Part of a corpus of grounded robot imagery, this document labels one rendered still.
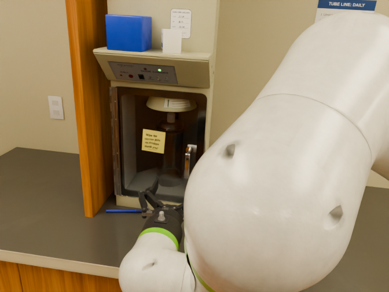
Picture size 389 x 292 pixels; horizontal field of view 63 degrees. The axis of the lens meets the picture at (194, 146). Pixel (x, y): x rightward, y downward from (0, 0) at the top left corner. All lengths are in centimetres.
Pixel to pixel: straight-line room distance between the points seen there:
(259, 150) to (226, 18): 121
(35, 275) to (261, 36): 119
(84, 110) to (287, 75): 82
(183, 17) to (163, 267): 68
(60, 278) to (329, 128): 102
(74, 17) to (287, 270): 88
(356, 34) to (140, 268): 49
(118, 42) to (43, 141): 100
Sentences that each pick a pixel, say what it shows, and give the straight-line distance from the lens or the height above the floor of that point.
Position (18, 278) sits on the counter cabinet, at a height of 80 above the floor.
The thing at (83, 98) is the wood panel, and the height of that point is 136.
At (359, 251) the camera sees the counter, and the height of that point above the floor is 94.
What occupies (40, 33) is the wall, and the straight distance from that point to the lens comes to 166.
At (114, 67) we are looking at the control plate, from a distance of 97.
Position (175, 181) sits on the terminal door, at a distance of 111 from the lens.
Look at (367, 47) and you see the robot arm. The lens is 30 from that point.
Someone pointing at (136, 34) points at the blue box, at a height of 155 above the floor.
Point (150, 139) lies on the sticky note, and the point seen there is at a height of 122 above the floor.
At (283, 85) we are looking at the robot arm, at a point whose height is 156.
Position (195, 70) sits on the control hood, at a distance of 90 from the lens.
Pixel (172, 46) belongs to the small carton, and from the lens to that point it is 91.
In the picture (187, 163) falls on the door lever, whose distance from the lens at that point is 101.
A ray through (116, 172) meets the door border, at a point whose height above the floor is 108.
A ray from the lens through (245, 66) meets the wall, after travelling 141.
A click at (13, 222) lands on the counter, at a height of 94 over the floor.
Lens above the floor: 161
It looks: 22 degrees down
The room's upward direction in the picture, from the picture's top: 3 degrees clockwise
